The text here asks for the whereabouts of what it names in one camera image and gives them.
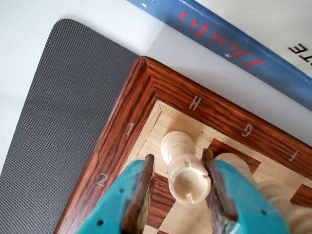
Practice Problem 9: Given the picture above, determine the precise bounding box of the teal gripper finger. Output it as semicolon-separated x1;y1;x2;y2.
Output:
77;154;156;234
201;148;291;234

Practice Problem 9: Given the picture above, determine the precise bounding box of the light wooden king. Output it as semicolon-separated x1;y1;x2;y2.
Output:
214;152;312;234

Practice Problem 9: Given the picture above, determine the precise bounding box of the light wooden rook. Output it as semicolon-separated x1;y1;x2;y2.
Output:
160;131;212;204

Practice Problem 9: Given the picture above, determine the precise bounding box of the wooden folding chessboard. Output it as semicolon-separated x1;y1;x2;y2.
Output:
52;56;312;234

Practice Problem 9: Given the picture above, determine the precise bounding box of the gray mesh mat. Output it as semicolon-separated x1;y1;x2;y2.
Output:
0;19;144;234

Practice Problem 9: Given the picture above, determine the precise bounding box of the blue and white book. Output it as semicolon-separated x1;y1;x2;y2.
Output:
125;0;312;86

